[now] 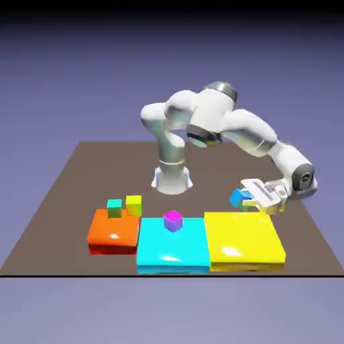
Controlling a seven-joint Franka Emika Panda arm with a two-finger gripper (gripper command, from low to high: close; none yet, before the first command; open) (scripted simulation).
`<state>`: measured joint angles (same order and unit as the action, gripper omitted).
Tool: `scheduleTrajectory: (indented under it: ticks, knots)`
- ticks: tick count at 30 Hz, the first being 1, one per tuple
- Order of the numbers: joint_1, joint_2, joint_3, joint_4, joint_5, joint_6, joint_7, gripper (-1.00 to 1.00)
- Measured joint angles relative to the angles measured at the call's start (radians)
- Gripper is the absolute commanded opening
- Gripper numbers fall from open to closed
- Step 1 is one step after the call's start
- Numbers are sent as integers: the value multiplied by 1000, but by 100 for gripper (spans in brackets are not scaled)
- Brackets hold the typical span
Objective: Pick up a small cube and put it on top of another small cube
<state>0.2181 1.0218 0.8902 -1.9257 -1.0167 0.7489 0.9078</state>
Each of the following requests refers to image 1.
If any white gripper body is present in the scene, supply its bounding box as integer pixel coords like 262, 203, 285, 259
240, 178, 282, 215

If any large orange box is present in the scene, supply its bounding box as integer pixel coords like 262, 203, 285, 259
87, 208, 141, 255

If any small blue cube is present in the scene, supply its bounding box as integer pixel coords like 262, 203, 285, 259
228, 187, 253, 212

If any small teal cube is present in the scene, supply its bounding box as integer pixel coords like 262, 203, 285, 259
106, 198, 122, 219

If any small yellow cube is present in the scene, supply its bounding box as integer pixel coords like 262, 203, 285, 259
125, 195, 142, 217

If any large yellow box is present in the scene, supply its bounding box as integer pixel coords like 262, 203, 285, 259
204, 211, 287, 272

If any large cyan box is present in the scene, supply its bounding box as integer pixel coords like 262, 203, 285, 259
136, 217, 211, 275

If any small magenta cube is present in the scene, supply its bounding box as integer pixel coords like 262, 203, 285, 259
163, 210, 184, 233

